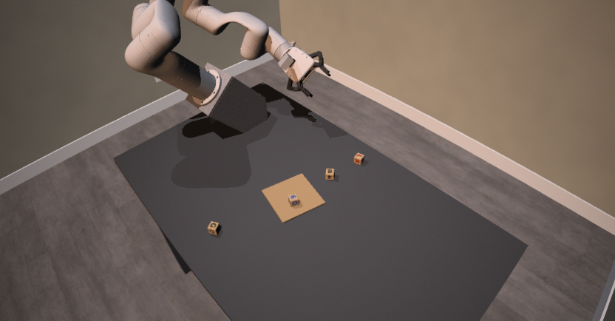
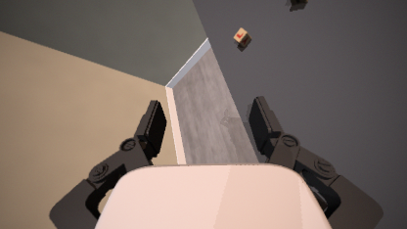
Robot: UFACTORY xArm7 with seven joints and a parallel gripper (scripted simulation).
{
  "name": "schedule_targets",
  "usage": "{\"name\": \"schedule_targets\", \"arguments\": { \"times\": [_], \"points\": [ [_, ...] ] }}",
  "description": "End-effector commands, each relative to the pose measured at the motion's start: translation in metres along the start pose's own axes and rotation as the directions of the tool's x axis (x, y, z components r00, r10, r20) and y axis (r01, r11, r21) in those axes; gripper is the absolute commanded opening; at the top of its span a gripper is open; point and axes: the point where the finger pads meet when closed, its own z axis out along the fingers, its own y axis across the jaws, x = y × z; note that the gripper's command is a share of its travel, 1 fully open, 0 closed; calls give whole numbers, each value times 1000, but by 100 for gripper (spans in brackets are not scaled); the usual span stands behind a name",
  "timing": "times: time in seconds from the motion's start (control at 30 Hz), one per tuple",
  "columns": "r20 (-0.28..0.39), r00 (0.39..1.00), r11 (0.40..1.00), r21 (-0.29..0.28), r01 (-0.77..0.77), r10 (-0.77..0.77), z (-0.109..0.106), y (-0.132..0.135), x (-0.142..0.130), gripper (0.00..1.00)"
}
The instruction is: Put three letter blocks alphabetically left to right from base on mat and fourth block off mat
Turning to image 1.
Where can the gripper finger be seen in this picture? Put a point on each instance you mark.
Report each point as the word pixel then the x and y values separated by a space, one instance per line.
pixel 298 88
pixel 320 63

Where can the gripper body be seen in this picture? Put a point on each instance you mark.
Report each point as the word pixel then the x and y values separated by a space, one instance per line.
pixel 301 67

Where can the orange flat mat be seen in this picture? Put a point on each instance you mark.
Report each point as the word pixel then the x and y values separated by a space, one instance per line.
pixel 277 196

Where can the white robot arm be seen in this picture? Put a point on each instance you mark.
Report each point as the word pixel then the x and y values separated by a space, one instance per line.
pixel 147 52

